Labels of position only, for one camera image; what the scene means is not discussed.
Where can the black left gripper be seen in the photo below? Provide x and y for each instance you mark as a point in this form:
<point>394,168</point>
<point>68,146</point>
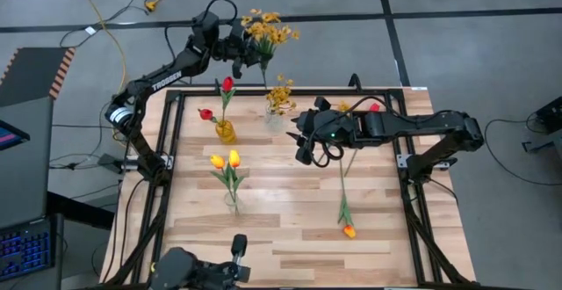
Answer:
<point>239,48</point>

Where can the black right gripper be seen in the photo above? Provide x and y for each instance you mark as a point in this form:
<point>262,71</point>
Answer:
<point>333,127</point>

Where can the yellow orange artificial tulip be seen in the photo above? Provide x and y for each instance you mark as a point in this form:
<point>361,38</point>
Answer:
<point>349,231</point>
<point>235,158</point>
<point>217,161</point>

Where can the tall clear glass vase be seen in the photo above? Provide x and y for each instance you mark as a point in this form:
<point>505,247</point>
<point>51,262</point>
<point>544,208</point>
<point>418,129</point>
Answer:
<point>227,202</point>

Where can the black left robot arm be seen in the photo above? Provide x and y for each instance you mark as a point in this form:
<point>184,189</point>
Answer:
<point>167,80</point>

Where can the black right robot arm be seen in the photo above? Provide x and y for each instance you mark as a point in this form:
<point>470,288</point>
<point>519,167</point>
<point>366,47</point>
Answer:
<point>417,125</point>

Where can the ribbed clear glass vase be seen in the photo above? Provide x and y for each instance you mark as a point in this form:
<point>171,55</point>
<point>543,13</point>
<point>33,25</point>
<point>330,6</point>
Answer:
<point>273,124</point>

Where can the amber glass bottle vase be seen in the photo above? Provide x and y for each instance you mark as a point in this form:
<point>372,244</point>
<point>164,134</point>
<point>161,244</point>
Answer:
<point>226,132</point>

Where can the white paper tag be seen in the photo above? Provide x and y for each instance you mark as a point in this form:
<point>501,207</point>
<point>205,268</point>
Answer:
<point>90,30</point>

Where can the large hazard striped floor mat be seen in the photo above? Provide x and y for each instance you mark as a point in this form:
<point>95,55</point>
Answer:
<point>30,74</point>

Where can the black desk bar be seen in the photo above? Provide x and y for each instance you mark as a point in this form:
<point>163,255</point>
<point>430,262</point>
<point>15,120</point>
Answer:
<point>81,212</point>

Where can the black floor box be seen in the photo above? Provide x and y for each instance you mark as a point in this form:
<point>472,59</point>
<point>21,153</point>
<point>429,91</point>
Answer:
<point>551,114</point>

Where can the lit monitor screen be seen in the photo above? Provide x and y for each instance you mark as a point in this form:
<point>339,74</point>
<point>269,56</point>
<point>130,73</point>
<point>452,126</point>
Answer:
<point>11,135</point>

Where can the grey desk top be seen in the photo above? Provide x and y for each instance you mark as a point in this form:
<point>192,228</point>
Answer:
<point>26,180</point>

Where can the black backlit keyboard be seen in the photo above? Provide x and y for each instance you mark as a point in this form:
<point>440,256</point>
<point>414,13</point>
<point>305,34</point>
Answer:
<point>24,250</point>

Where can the black metal table frame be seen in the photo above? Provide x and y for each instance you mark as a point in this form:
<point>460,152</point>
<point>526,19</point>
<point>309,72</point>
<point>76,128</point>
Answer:
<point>307,92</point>

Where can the black frame clamp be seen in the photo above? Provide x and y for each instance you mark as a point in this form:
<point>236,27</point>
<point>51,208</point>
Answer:
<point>217,87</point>
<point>355,82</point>

